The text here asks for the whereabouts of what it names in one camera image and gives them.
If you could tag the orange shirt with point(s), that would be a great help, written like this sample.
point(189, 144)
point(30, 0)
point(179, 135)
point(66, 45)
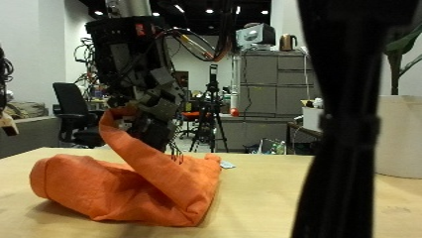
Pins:
point(132, 191)

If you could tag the beige bag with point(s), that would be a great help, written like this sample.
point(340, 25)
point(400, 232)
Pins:
point(28, 109)

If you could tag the grey sofa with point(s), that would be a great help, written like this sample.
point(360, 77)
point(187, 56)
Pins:
point(35, 135)

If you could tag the brown door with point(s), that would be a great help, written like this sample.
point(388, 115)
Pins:
point(184, 79)

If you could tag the black office chair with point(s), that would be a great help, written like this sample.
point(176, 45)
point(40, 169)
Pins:
point(70, 99)

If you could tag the orange office chair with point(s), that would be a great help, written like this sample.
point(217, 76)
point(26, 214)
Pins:
point(191, 115)

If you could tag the ceiling light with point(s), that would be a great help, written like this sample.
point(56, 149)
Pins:
point(209, 11)
point(179, 8)
point(264, 12)
point(237, 10)

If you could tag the red ball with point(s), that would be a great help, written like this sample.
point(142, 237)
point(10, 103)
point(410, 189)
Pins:
point(235, 112)

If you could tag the grey white appliance box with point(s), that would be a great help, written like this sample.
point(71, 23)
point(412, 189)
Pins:
point(257, 36)

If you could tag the grey filing cabinet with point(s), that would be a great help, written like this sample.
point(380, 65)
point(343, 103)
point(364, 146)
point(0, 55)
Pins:
point(259, 92)

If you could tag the copper kettle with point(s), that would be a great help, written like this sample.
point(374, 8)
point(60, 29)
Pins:
point(288, 43)

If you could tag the small pale blue paper scrap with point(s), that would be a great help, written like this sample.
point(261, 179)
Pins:
point(227, 164)

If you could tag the green plastic bottle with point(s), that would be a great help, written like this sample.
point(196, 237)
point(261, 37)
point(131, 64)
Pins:
point(280, 148)

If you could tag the dark desk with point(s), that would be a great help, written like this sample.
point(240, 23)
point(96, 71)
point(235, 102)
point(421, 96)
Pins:
point(304, 130)

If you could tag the green leafy plant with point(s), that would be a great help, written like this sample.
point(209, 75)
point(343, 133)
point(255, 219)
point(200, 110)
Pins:
point(396, 66)

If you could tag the black camera tripod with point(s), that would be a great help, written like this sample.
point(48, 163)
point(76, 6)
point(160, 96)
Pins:
point(212, 86)

